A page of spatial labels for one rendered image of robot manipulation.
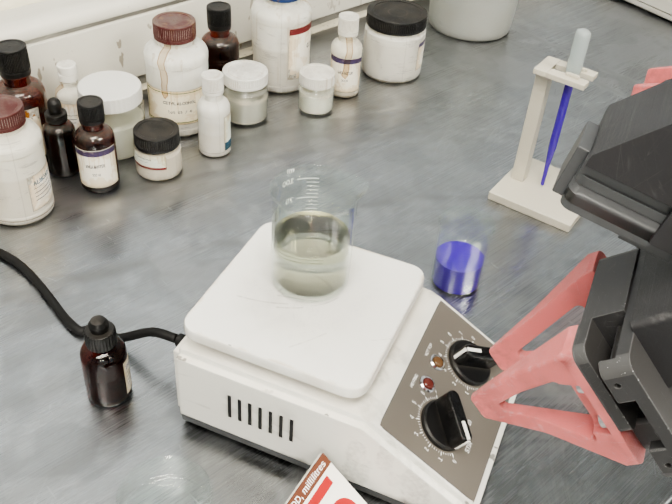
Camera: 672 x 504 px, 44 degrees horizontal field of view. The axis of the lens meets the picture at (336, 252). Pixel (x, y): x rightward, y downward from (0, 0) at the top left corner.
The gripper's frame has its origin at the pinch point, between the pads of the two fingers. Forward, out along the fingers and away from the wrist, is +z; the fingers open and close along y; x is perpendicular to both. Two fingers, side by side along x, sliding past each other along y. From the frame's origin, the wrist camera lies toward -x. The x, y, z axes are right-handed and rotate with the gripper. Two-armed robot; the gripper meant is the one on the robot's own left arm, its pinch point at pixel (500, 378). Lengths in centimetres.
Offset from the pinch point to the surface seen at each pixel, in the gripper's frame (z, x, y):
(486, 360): 5.9, 4.2, -7.9
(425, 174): 18.9, 0.5, -34.4
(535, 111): 7.2, 0.0, -36.5
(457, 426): 5.8, 3.9, -1.7
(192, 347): 17.4, -7.6, 0.4
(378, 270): 10.2, -3.5, -9.6
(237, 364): 15.1, -5.5, 0.4
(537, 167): 11.3, 6.3, -39.7
